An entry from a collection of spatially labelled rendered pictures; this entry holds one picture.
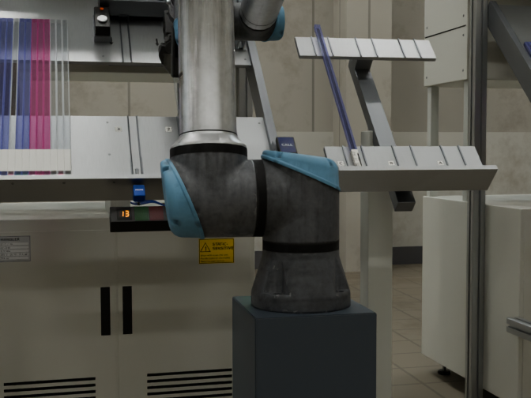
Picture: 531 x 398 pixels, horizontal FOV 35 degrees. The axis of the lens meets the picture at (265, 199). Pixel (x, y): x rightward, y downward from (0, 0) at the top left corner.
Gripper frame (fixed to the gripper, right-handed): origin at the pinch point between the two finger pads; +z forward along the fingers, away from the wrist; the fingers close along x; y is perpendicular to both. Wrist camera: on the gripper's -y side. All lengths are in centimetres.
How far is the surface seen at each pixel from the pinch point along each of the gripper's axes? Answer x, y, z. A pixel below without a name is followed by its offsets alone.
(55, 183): 27.6, -33.1, -8.0
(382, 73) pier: -172, 174, 250
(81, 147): 22.2, -22.8, -4.7
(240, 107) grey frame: -21.6, 8.1, 27.8
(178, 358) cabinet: -1, -57, 42
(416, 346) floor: -109, -32, 141
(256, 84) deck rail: -19.0, -3.5, -0.6
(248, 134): -14.8, -19.1, -3.9
